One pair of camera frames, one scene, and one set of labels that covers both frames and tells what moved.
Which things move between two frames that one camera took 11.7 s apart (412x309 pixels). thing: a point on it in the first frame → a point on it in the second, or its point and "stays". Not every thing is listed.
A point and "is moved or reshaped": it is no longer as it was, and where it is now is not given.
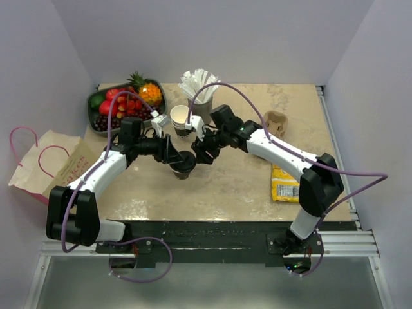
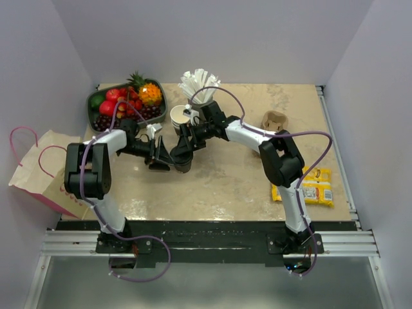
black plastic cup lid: x=188 y=163 is moved or reshaped
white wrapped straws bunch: x=192 y=83 stays
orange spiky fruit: x=151 y=93 stays
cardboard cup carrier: x=277 y=123 stays
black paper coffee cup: x=182 y=176 is moved or reshaped
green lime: x=95 y=101 stays
